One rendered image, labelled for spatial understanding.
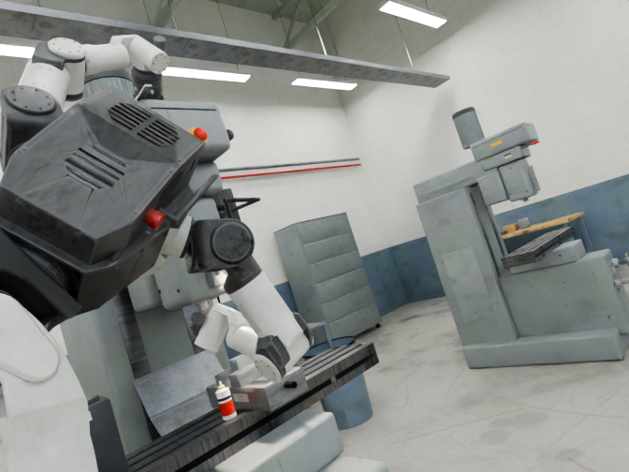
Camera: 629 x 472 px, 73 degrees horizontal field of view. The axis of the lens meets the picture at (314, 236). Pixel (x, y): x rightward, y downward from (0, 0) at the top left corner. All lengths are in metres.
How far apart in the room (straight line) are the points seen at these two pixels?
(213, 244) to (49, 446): 0.40
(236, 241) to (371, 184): 8.25
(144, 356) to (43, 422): 1.04
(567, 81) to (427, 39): 2.47
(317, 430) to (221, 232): 0.71
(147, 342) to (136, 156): 1.06
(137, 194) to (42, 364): 0.27
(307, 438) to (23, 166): 0.96
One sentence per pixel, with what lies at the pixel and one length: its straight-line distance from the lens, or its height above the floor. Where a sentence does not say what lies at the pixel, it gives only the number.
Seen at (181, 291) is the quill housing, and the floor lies 1.35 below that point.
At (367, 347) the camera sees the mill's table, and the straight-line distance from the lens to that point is 1.69.
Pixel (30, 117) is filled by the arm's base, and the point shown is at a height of 1.72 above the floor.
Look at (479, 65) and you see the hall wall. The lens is 7.94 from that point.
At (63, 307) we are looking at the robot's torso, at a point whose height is 1.36.
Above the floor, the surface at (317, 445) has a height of 0.82.
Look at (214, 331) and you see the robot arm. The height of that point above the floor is 1.22.
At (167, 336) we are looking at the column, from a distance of 1.77.
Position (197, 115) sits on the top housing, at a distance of 1.36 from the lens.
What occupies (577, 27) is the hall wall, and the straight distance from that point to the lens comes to 7.54.
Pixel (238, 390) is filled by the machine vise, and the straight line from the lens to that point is 1.40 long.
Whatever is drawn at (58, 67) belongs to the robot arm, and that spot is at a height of 1.91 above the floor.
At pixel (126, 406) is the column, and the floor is 1.04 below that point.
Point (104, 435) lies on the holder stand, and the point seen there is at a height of 1.07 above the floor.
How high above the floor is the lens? 1.31
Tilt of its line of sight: 4 degrees up
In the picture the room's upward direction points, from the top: 18 degrees counter-clockwise
